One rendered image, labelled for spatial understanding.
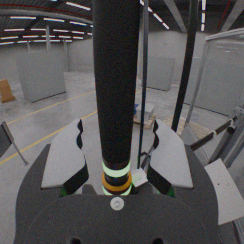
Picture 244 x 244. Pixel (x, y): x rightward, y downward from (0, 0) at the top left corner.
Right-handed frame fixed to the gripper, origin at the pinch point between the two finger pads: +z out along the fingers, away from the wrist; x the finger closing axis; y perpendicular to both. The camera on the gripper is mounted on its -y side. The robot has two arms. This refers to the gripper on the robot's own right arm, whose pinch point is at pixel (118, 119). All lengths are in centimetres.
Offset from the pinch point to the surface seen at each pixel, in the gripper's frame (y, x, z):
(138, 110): 123, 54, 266
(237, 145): 35, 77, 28
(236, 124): 14, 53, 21
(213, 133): 10.1, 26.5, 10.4
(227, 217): 35, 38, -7
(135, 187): 11.1, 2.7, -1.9
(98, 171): 166, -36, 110
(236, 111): 9, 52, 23
